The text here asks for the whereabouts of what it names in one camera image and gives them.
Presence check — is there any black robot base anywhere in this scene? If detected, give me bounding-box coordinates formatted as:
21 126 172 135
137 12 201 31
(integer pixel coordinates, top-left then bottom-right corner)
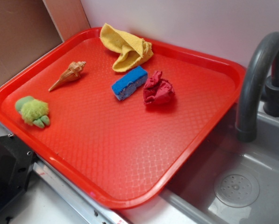
0 135 36 213

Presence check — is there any crumpled red paper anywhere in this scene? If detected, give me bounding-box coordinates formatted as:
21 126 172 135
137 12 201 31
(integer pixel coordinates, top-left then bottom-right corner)
143 71 175 105

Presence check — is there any blue sponge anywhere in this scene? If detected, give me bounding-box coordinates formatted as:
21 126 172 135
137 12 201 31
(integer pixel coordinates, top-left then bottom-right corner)
111 66 148 101

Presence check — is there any red plastic tray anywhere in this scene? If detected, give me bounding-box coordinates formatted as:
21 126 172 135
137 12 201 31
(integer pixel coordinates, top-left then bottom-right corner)
0 28 245 209

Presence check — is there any yellow cloth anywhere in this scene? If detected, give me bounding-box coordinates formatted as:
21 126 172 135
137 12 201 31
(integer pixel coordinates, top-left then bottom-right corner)
100 23 154 72

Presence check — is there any tan spiral seashell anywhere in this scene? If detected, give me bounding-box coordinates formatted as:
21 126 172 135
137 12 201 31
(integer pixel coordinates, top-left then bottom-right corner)
48 61 86 91

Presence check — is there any green plush toy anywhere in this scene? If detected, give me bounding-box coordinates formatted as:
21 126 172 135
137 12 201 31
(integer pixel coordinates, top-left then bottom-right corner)
15 96 50 129

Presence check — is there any grey plastic sink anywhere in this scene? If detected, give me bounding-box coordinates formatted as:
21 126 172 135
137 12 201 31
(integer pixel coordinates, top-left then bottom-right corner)
161 108 279 224

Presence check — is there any grey toy faucet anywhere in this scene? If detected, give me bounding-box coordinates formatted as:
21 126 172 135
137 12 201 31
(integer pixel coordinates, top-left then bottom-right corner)
236 32 279 142

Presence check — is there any brown cardboard panel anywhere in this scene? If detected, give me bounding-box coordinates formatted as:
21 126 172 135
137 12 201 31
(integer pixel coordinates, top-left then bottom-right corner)
0 0 90 87

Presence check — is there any aluminium rail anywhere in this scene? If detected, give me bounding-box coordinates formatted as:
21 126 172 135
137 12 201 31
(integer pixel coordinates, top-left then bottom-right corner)
0 123 129 224

